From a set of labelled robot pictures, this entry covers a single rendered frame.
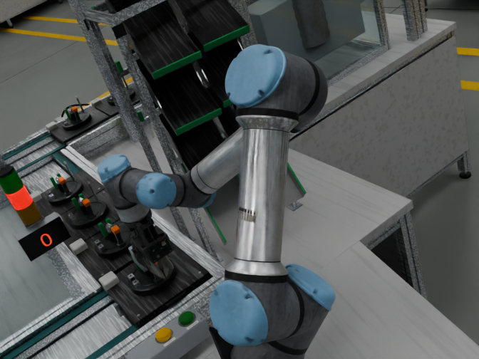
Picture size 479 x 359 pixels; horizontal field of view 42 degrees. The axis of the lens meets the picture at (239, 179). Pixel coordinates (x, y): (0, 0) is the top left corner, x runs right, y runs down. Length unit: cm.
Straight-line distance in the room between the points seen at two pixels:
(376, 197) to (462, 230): 122
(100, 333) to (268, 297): 79
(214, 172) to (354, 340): 54
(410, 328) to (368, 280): 20
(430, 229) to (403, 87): 73
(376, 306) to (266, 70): 77
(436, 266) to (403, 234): 100
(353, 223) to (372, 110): 98
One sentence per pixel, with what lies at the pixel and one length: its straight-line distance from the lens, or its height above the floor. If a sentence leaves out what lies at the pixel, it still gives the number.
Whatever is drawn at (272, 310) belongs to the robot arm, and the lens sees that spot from 110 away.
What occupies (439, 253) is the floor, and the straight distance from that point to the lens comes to 303.
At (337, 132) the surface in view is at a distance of 267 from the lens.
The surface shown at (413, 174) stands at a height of 26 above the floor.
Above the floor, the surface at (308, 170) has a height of 86.
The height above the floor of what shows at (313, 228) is 86.
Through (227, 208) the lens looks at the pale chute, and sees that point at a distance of 177.
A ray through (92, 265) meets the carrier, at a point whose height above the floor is 97.
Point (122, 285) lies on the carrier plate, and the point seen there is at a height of 97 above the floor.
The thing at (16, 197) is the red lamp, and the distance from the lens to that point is 165.
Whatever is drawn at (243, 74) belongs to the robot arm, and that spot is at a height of 160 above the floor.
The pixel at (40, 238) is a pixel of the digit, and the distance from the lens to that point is 171.
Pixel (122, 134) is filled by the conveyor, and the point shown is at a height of 88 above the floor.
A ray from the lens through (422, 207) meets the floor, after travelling 331.
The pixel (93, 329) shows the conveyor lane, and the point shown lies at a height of 92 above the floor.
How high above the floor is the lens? 202
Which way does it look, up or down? 31 degrees down
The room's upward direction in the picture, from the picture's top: 20 degrees counter-clockwise
